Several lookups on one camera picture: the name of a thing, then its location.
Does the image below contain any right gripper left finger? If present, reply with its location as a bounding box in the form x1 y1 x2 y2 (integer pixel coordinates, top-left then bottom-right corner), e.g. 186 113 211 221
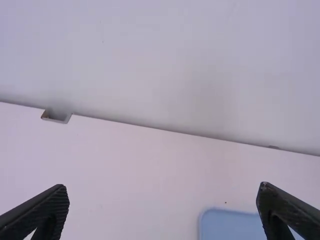
0 184 70 240

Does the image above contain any blue mat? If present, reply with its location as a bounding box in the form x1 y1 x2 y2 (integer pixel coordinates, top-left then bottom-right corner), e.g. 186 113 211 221
199 207 303 240

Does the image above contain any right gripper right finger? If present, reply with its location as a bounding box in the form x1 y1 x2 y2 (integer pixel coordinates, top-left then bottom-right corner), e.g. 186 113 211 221
255 181 320 240

